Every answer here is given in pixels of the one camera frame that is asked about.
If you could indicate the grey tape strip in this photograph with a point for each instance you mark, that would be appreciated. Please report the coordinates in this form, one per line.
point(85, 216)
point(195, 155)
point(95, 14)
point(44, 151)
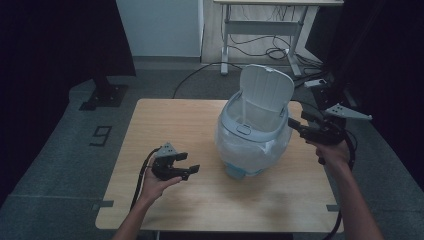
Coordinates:
point(104, 204)
point(332, 208)

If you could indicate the clear plastic bin liner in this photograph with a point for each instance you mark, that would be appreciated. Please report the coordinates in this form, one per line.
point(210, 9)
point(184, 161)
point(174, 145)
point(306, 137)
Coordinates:
point(246, 153)

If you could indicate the dark curtain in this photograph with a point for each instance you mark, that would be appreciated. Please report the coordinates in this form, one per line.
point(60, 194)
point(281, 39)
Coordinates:
point(386, 66)
point(50, 66)

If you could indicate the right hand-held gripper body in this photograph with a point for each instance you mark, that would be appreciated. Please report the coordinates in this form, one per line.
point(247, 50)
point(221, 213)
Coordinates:
point(328, 131)

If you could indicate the white power strip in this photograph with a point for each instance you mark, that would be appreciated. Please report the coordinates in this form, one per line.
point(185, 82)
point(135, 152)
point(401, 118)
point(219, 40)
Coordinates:
point(315, 82)

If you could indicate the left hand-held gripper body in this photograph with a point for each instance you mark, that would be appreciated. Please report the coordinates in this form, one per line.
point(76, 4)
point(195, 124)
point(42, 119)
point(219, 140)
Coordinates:
point(165, 168)

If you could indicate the white lidded trash can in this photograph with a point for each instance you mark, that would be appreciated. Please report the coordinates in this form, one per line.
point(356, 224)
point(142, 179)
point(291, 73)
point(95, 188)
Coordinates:
point(266, 88)

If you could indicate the white desk frame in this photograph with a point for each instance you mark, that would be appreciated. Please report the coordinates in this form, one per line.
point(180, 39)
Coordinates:
point(260, 27)

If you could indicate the person's right hand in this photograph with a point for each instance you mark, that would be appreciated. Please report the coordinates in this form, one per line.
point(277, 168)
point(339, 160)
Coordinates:
point(333, 154)

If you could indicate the white panel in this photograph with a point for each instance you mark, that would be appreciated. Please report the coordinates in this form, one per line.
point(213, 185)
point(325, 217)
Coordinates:
point(160, 26)

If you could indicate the person's left hand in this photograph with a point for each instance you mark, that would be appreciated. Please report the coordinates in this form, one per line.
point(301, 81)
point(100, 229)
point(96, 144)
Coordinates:
point(153, 188)

